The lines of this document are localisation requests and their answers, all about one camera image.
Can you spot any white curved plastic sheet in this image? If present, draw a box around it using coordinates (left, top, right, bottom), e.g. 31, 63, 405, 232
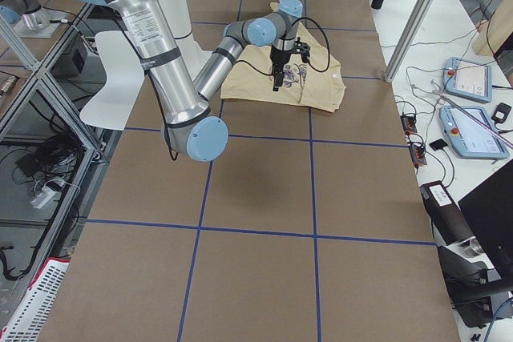
79, 30, 144, 131

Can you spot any blue teach pendant near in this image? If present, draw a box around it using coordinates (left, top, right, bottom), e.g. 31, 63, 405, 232
439, 106, 510, 159

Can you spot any white plastic basket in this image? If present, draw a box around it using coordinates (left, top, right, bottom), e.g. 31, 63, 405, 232
1, 257, 70, 342

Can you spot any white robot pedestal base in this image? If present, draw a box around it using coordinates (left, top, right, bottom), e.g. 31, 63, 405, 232
159, 0, 211, 73

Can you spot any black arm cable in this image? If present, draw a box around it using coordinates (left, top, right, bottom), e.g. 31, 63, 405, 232
236, 16, 332, 77

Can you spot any black monitor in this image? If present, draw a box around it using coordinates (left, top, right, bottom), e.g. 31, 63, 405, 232
458, 162, 512, 278

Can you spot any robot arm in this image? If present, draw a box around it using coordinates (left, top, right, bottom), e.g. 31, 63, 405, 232
79, 0, 309, 162

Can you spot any blue teach pendant far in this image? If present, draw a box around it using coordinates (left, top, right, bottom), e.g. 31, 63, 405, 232
442, 57, 492, 103

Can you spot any blue teach pendant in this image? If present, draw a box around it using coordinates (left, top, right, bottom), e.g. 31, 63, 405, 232
439, 106, 510, 159
442, 57, 492, 103

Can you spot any yellow long sleeve shirt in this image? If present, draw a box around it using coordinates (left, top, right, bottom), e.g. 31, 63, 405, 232
220, 22, 345, 113

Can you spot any aluminium frame post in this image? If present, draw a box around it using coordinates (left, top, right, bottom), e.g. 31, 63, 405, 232
384, 0, 434, 82

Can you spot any white power strip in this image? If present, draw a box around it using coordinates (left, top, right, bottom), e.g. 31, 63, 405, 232
30, 186, 56, 209

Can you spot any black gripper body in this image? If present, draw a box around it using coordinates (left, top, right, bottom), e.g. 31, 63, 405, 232
270, 38, 310, 91

